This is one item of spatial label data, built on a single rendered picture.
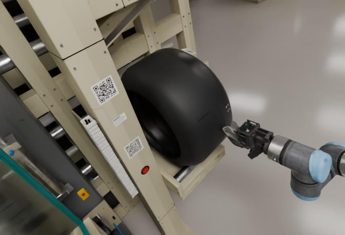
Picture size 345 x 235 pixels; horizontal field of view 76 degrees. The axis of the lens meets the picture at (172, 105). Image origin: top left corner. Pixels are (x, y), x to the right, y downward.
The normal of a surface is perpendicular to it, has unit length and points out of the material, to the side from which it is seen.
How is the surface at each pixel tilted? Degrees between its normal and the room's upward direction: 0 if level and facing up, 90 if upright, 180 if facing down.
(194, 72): 33
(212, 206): 0
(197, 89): 45
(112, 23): 90
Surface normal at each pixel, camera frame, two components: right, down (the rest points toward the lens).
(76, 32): 0.68, 0.36
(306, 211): -0.20, -0.75
